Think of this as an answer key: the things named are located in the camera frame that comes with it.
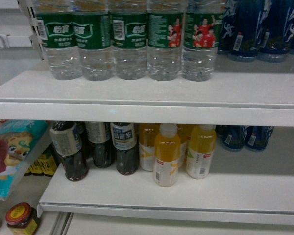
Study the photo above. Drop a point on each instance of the yellow vitamin drink front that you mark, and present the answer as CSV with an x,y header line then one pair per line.
x,y
167,153

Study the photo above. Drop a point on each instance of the red lid sauce jar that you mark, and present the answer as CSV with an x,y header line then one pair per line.
x,y
22,219

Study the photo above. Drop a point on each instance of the yellow vitamin drink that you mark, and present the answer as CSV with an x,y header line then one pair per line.
x,y
147,135
200,150
167,153

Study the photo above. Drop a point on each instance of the white shelf board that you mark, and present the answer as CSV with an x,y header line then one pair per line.
x,y
241,187
257,93

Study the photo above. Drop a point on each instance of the oolong tea bottle blue label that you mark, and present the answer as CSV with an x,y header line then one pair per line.
x,y
126,146

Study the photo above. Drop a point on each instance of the blue sports drink bottle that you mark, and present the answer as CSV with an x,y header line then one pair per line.
x,y
240,23
279,33

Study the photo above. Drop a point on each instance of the water bottle second row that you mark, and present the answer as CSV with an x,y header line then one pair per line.
x,y
91,23

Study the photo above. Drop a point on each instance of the dark tea bottle left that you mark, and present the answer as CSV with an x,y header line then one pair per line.
x,y
68,145

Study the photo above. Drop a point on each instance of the blue sports drink bottle left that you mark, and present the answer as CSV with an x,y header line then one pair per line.
x,y
240,23

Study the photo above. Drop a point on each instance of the yellow vitamin drink back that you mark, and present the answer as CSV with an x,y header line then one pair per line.
x,y
147,135

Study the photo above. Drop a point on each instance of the water bottle players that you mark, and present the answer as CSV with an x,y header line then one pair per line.
x,y
201,38
165,21

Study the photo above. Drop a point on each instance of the blue sports drink bottle right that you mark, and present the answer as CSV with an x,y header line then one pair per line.
x,y
279,33

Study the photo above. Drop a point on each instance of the dark tea bottle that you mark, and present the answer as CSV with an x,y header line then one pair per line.
x,y
99,136
68,145

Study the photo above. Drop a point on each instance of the yellow vitamin drink right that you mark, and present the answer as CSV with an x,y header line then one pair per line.
x,y
200,150

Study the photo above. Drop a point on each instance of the blue bottle lower left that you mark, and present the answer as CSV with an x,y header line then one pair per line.
x,y
233,137

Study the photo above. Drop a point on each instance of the teal sweet potato noodle bag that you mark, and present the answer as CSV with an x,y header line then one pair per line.
x,y
21,143

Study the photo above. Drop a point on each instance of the white lower shelf board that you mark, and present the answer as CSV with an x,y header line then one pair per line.
x,y
241,187

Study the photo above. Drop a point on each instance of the white upper shelf board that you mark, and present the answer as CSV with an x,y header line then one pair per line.
x,y
257,93

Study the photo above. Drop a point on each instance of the dark tea bottle middle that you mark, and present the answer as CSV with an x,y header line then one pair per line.
x,y
99,136

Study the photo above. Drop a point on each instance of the blue bottle lower right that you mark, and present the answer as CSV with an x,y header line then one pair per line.
x,y
257,137

